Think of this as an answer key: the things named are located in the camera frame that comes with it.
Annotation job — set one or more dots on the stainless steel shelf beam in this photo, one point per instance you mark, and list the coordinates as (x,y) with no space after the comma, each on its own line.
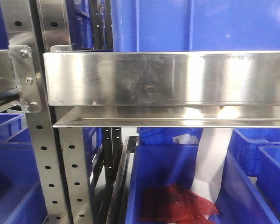
(195,89)

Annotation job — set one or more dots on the large blue bin upper shelf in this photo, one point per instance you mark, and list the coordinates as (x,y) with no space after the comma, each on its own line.
(195,25)

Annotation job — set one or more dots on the left steel shelf beam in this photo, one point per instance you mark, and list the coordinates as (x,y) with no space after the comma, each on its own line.
(8,88)

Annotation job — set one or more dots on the blue bin rear centre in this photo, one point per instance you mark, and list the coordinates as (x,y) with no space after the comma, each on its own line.
(152,136)

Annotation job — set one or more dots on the white paper strip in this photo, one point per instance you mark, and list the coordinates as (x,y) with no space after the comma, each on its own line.
(210,159)

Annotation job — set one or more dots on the red bubble wrap bag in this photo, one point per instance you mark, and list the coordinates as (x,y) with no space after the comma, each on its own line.
(176,205)

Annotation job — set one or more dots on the black perforated rear upright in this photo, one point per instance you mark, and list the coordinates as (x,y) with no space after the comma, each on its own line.
(103,39)

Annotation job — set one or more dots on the blue bin rear right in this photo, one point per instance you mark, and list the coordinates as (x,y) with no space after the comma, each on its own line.
(245,143)

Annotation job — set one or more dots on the blue bin lower centre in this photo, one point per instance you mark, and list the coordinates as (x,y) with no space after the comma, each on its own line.
(239,202)

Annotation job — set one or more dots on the right perforated steel upright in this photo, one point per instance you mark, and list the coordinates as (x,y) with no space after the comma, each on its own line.
(60,27)

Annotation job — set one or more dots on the perforated steel upright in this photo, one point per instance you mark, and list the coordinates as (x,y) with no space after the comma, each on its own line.
(60,27)
(23,28)

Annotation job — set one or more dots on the blue bin rear left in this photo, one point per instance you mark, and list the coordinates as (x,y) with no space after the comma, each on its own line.
(10,124)

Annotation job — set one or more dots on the blue bin lower left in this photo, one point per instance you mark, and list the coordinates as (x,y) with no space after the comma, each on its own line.
(21,197)

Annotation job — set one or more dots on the blue bin lower right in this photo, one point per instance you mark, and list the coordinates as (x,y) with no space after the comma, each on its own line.
(268,180)

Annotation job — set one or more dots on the left perforated steel upright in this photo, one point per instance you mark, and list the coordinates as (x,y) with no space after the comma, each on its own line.
(23,28)

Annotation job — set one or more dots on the steel bolted bracket plate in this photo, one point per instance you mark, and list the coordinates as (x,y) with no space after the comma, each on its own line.
(26,78)

